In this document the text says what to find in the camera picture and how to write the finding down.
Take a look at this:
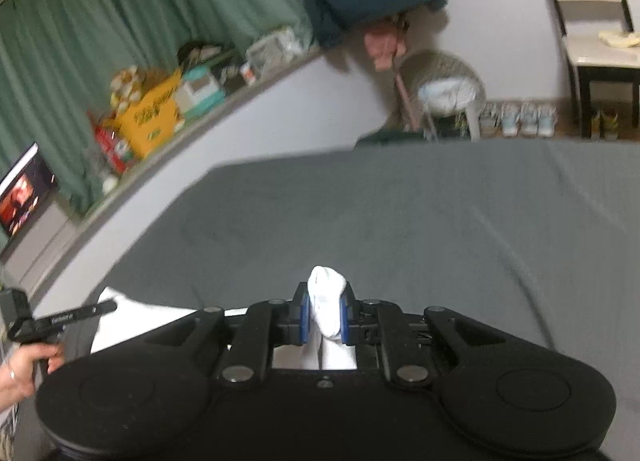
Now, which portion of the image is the white t-shirt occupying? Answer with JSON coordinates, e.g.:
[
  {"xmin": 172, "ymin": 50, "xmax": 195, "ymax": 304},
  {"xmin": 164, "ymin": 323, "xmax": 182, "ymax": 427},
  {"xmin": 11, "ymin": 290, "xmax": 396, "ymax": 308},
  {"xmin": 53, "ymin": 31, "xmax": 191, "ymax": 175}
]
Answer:
[{"xmin": 90, "ymin": 266, "xmax": 357, "ymax": 371}]

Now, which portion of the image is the person left hand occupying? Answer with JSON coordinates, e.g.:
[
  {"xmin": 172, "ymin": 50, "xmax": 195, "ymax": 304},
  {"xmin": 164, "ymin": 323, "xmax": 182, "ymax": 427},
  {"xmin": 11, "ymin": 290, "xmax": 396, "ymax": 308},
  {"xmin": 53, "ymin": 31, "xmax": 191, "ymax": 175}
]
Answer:
[{"xmin": 0, "ymin": 343, "xmax": 65, "ymax": 412}]

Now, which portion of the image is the grey drawer box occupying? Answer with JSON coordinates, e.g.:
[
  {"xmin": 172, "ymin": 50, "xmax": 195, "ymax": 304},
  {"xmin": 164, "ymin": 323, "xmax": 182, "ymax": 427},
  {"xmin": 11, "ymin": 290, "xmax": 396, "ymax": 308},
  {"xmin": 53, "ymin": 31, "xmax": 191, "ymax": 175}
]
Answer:
[{"xmin": 1, "ymin": 195, "xmax": 80, "ymax": 295}]

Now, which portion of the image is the red snack bag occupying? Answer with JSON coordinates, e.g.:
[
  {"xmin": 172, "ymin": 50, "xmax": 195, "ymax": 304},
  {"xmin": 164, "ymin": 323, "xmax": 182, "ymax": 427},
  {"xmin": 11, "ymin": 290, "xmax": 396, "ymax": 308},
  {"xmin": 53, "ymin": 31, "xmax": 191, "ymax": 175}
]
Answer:
[{"xmin": 87, "ymin": 111, "xmax": 134, "ymax": 176}]

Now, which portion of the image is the yellow cardboard box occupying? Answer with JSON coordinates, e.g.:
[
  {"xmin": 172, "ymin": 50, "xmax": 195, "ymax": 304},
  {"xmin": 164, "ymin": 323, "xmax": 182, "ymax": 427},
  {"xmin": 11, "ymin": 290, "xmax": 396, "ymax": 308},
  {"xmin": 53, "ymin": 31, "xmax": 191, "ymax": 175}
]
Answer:
[{"xmin": 115, "ymin": 69, "xmax": 181, "ymax": 160}]

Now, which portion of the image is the dark grey bed sheet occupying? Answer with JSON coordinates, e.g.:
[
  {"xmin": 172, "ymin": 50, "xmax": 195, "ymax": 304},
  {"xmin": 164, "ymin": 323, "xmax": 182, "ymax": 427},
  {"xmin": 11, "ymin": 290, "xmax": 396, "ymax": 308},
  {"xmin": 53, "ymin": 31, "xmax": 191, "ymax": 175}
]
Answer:
[{"xmin": 29, "ymin": 140, "xmax": 640, "ymax": 432}]

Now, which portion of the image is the plush toy animal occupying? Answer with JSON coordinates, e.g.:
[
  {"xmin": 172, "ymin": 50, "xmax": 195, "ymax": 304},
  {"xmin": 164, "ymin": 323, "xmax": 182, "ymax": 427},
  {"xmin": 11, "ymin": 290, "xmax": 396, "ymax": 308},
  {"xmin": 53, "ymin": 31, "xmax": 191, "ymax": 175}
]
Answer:
[{"xmin": 110, "ymin": 65, "xmax": 167, "ymax": 112}]

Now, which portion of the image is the white teal box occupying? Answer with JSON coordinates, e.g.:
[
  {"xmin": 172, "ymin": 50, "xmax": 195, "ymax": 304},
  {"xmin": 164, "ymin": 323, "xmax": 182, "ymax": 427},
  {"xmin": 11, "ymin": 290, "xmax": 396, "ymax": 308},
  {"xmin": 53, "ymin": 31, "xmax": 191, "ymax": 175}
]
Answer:
[{"xmin": 172, "ymin": 65, "xmax": 226, "ymax": 120}]

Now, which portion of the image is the grey round wicker stool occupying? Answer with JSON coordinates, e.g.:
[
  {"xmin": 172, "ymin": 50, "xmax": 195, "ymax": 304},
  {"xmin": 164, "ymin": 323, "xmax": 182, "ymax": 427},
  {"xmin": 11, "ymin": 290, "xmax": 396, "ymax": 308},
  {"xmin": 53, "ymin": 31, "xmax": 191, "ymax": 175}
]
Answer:
[{"xmin": 395, "ymin": 49, "xmax": 486, "ymax": 141}]

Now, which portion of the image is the white sneakers pair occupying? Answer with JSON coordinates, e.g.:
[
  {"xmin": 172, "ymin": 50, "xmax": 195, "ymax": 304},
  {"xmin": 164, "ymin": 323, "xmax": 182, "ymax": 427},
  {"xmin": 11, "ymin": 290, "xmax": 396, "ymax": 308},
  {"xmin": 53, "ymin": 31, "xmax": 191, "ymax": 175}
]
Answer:
[{"xmin": 478, "ymin": 100, "xmax": 558, "ymax": 139}]

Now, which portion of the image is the pink hanging cloth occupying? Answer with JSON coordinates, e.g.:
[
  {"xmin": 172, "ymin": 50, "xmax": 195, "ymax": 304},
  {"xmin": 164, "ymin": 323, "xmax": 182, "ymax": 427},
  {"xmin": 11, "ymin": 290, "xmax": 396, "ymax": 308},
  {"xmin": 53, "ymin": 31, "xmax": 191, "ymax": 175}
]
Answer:
[{"xmin": 363, "ymin": 14, "xmax": 409, "ymax": 72}]

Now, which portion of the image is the clear plastic container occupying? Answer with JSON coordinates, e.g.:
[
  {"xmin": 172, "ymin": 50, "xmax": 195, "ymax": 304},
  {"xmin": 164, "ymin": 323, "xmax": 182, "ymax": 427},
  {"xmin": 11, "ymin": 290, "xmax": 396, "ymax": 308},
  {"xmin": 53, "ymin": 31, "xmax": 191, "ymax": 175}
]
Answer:
[{"xmin": 245, "ymin": 26, "xmax": 308, "ymax": 78}]

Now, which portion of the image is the green curtain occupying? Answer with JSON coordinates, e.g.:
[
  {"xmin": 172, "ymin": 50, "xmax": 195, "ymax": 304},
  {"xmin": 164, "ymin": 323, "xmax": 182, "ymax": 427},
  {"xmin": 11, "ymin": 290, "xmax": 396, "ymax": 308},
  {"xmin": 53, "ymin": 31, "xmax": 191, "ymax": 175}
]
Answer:
[{"xmin": 1, "ymin": 0, "xmax": 311, "ymax": 213}]

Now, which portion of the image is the cream dining chair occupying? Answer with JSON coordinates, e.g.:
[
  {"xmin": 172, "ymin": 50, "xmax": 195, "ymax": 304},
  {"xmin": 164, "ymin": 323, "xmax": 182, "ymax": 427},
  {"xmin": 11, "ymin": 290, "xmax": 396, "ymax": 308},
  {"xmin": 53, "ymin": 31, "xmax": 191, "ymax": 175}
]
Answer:
[{"xmin": 551, "ymin": 0, "xmax": 639, "ymax": 140}]

